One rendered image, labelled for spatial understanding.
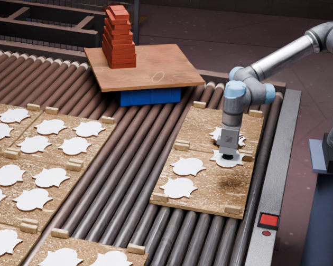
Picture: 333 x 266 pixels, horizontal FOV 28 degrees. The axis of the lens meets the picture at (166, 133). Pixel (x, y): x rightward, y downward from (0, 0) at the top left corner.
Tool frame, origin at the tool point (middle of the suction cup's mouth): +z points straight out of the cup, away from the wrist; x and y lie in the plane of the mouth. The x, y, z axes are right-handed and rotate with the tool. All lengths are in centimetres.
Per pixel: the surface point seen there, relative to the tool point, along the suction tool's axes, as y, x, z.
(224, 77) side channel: -99, -15, 10
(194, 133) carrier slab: -37.1, -18.8, 11.2
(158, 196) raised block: 18.7, -22.2, 9.2
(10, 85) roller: -60, -116, 13
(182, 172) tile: -1.9, -17.4, 10.4
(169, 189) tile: 10.9, -19.4, 10.4
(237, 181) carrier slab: -3.3, 4.4, 11.2
